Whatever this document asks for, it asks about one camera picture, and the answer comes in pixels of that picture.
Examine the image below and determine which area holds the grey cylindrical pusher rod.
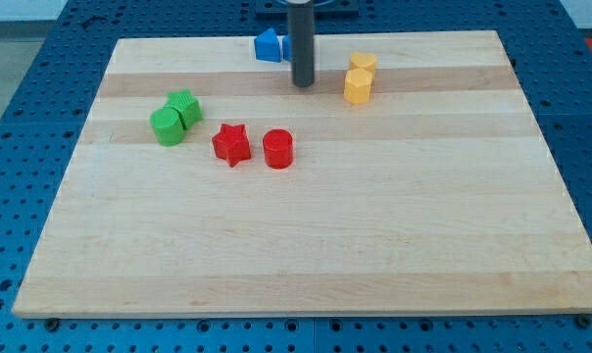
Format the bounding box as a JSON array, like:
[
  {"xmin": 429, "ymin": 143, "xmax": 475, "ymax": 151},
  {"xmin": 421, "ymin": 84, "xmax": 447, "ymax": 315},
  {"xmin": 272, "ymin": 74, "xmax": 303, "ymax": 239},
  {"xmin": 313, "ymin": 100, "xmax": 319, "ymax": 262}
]
[{"xmin": 286, "ymin": 0, "xmax": 315, "ymax": 88}]

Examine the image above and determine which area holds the blue triangle block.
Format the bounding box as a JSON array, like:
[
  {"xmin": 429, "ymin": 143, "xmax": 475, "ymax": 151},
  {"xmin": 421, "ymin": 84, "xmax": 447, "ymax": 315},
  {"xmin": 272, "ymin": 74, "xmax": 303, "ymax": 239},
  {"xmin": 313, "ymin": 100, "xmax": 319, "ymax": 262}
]
[{"xmin": 253, "ymin": 28, "xmax": 282, "ymax": 63}]

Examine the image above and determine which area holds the yellow heart block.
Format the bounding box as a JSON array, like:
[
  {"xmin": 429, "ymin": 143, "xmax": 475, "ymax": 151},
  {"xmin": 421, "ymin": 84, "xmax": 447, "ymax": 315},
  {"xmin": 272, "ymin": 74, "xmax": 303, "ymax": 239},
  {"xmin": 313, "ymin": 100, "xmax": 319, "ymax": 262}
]
[{"xmin": 349, "ymin": 52, "xmax": 377, "ymax": 76}]

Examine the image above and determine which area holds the yellow hexagon block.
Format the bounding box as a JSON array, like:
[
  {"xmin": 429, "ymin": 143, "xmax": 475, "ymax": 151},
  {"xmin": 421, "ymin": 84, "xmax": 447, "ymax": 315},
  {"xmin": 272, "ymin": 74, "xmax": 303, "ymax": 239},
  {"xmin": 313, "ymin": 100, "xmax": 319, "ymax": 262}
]
[{"xmin": 344, "ymin": 68, "xmax": 372, "ymax": 105}]

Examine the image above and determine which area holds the red cylinder block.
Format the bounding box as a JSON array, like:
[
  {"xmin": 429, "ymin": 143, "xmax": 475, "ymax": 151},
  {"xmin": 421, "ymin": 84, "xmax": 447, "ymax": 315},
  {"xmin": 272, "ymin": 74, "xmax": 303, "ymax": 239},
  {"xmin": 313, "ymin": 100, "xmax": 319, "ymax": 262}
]
[{"xmin": 263, "ymin": 129, "xmax": 294, "ymax": 169}]

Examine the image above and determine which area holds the green star block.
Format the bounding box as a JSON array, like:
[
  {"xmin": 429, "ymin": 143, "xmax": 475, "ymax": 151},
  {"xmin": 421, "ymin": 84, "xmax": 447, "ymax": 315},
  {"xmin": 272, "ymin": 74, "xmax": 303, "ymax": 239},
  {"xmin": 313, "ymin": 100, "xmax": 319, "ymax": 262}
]
[{"xmin": 165, "ymin": 89, "xmax": 203, "ymax": 129}]

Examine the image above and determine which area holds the red star block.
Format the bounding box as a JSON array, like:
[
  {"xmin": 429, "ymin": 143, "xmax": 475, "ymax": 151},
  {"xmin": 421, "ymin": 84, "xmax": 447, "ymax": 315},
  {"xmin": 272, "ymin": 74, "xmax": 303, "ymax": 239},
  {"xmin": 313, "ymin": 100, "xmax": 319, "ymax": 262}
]
[{"xmin": 212, "ymin": 124, "xmax": 252, "ymax": 167}]

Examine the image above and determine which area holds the green cylinder block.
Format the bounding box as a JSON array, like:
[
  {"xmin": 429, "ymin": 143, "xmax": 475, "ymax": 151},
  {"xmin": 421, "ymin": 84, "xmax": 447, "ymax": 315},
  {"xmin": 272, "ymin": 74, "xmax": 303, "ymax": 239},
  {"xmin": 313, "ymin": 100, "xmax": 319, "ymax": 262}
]
[{"xmin": 150, "ymin": 107, "xmax": 185, "ymax": 146}]

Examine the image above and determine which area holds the wooden board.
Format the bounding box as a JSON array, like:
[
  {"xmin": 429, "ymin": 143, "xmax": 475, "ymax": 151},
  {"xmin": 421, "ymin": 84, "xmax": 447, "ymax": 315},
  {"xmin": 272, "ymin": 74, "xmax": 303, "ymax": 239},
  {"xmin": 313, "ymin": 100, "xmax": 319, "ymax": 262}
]
[{"xmin": 13, "ymin": 30, "xmax": 592, "ymax": 319}]

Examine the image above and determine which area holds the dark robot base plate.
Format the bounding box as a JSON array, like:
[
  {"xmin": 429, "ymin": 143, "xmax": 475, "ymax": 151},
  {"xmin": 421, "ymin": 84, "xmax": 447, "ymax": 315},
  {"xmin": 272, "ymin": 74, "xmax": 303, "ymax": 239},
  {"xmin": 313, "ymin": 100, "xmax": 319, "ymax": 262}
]
[{"xmin": 252, "ymin": 0, "xmax": 361, "ymax": 18}]

